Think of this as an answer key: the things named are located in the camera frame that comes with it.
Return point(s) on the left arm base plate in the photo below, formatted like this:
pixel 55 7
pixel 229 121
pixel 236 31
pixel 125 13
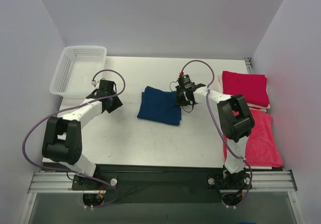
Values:
pixel 85 184

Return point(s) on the folded red t-shirt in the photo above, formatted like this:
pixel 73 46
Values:
pixel 252 86

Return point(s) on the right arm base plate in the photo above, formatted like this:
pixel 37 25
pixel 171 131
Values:
pixel 227 181

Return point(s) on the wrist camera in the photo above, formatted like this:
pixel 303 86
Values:
pixel 105 88
pixel 186 85

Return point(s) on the blue t-shirt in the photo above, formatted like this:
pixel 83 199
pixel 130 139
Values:
pixel 159 106

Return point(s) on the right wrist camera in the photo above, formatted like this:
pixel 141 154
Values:
pixel 186 85

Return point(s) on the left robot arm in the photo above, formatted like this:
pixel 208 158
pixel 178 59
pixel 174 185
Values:
pixel 63 135

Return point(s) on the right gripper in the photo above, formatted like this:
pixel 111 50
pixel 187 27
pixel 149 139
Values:
pixel 181 98

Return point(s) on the aluminium rail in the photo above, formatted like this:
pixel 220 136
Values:
pixel 264 181

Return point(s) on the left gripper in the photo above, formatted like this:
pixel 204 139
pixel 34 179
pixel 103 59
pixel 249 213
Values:
pixel 113 103

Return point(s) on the pink towel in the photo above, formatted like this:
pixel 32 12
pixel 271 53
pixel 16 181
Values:
pixel 261 148

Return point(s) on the white plastic basket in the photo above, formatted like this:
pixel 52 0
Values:
pixel 75 70

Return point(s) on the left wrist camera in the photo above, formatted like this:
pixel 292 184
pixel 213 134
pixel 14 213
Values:
pixel 105 88

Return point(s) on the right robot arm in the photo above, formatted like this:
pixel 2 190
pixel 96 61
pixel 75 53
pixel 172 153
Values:
pixel 231 116

